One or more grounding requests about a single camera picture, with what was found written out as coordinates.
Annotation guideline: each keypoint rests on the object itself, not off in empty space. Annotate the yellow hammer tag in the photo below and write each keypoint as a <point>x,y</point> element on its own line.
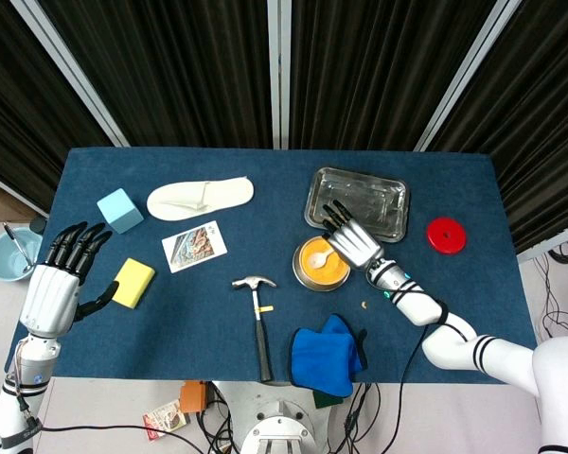
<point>266,309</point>

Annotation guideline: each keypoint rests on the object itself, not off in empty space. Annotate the right black-fingered silver robot hand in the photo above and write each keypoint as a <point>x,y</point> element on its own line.
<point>357,246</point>

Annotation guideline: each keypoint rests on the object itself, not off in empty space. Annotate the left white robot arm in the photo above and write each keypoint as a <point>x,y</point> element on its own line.
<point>30,364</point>

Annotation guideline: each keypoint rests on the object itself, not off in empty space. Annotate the yellow sponge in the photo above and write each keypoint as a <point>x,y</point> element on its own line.
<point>132,281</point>

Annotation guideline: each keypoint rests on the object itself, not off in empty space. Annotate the white plastic spoon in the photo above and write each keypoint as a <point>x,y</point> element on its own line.
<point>318,260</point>

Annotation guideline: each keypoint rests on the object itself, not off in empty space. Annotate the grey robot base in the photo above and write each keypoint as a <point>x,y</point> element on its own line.
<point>277,425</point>

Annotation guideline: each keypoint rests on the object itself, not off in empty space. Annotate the light blue plastic bowl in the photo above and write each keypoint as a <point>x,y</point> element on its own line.
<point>5,265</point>

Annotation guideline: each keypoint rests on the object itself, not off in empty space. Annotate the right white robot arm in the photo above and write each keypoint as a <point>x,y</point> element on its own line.
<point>454,352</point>

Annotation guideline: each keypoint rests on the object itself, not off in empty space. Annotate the left black-fingered silver robot hand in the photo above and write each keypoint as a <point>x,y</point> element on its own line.
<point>47,298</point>

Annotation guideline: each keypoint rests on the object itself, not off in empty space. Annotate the metal bowl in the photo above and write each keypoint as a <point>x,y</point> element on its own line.
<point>297,269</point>

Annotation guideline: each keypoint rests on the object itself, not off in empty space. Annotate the black curtain panel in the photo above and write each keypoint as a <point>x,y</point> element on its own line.
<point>539,118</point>
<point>170,71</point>
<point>9,94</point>
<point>378,71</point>

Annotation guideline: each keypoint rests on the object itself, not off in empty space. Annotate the red printed snack packet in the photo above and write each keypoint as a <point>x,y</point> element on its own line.
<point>163,421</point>

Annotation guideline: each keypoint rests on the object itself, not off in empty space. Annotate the printed photo card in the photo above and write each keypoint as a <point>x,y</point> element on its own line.
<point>194,246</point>

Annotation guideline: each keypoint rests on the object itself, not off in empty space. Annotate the brown cardboard box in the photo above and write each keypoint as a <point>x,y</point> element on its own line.
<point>0,203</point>

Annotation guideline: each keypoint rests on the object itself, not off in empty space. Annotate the blue microfibre cloth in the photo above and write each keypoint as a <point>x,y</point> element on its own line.
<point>322,359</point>

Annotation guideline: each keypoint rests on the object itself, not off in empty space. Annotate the rectangular metal tray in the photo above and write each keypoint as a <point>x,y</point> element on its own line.
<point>364,189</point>

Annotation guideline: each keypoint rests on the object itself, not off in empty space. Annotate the white frame post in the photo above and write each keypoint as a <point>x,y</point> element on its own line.
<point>71,71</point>
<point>468,71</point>
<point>279,71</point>

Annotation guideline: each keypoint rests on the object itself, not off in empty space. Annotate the dark blue table cover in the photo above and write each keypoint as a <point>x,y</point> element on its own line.
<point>194,326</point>

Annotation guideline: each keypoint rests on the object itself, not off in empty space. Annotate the red round disc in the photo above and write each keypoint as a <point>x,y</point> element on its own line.
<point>447,243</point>

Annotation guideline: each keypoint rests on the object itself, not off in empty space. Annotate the white slipper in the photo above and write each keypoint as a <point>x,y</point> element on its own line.
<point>227,191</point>

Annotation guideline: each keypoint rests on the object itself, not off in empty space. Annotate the light blue cube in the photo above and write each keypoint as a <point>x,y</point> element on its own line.
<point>118,208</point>

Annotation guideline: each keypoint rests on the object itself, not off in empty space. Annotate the orange box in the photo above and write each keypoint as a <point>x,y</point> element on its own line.
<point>192,397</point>

